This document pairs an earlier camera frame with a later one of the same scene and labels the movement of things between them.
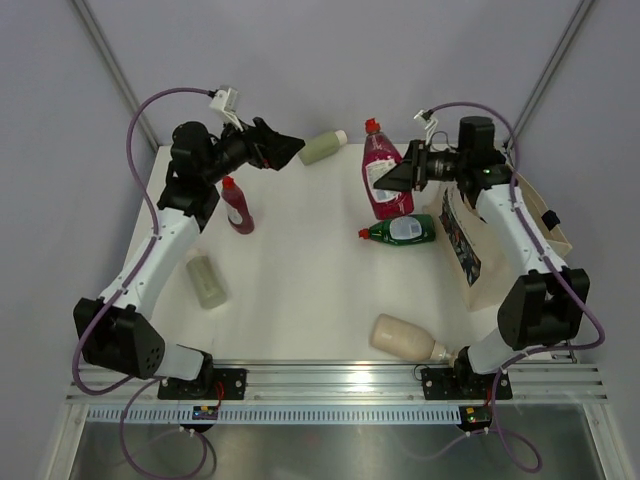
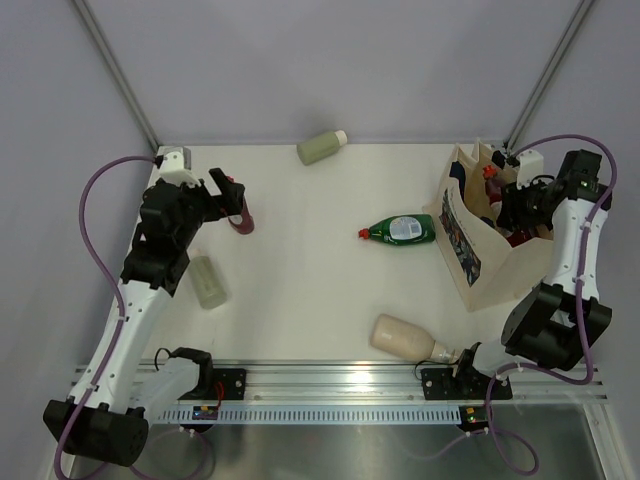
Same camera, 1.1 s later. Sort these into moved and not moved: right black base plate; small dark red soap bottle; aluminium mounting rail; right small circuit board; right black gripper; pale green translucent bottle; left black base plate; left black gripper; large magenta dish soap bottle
Moved: large magenta dish soap bottle; left black gripper; right black gripper
Not moved: pale green translucent bottle; small dark red soap bottle; left black base plate; aluminium mounting rail; right small circuit board; right black base plate
